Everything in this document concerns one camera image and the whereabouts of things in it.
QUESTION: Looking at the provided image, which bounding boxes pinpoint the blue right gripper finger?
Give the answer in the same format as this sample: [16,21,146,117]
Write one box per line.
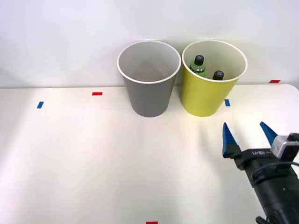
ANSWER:
[259,121,279,148]
[221,122,243,162]

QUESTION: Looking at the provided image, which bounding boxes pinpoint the grey plastic waste bin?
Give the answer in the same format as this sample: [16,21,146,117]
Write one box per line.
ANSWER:
[116,40,182,118]

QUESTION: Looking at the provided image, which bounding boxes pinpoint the yellow-green plastic waste bin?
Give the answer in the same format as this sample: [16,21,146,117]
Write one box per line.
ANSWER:
[181,39,248,118]

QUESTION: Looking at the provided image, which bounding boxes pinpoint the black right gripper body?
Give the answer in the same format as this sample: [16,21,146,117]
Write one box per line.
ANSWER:
[234,147,299,188]

